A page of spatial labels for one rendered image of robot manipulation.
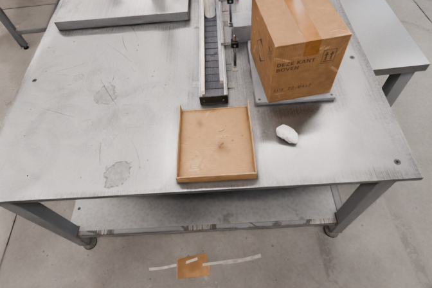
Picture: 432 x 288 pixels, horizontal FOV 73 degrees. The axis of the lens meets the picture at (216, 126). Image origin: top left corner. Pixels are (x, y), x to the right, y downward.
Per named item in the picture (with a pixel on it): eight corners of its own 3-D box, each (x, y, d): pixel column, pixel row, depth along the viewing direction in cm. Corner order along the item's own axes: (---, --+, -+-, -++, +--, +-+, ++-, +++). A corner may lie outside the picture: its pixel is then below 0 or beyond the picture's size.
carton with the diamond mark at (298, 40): (249, 51, 126) (251, -9, 104) (303, 42, 127) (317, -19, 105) (268, 103, 109) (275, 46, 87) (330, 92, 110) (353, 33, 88)
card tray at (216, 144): (180, 110, 112) (179, 104, 109) (247, 106, 111) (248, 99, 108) (177, 182, 95) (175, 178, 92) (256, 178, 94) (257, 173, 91)
